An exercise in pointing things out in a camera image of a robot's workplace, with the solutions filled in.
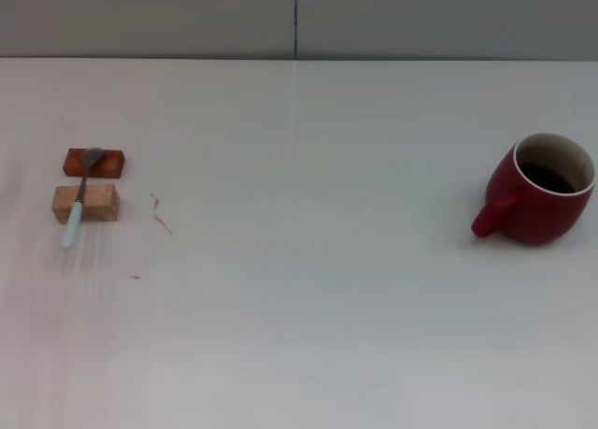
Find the grey partition panel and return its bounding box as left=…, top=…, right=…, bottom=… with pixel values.
left=0, top=0, right=297, bottom=60
left=297, top=0, right=598, bottom=62

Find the light wooden block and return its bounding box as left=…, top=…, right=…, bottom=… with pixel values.
left=50, top=182, right=121, bottom=224

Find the dark reddish wooden block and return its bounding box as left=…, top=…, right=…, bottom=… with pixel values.
left=61, top=148, right=127, bottom=180

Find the blue handled metal spoon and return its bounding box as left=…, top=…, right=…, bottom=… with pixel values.
left=60, top=147, right=107, bottom=250

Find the red ceramic coffee cup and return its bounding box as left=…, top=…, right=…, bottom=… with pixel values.
left=470, top=131, right=598, bottom=246

